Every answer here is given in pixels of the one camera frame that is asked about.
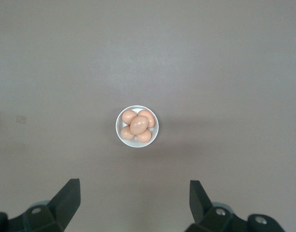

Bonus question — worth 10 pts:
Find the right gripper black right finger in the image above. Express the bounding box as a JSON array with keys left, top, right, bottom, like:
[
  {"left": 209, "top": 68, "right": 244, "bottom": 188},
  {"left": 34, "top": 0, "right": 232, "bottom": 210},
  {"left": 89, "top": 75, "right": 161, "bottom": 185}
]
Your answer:
[{"left": 186, "top": 180, "right": 249, "bottom": 232}]

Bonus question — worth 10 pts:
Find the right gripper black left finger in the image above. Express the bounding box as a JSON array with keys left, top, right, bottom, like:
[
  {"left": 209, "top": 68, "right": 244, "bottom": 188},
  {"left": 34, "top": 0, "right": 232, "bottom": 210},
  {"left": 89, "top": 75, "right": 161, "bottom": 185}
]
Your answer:
[{"left": 9, "top": 178, "right": 81, "bottom": 232}]

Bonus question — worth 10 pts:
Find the brown egg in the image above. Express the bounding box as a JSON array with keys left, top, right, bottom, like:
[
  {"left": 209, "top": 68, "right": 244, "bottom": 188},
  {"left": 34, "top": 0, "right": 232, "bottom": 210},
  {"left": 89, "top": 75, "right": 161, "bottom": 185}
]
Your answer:
[
  {"left": 137, "top": 110, "right": 155, "bottom": 129},
  {"left": 136, "top": 129, "right": 152, "bottom": 143},
  {"left": 121, "top": 110, "right": 138, "bottom": 126},
  {"left": 130, "top": 115, "right": 149, "bottom": 135},
  {"left": 120, "top": 125, "right": 136, "bottom": 140}
]

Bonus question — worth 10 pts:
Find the white round bowl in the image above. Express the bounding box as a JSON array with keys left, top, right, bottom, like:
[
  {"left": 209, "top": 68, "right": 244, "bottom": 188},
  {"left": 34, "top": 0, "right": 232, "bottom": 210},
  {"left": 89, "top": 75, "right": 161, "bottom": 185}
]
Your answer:
[{"left": 116, "top": 105, "right": 160, "bottom": 148}]

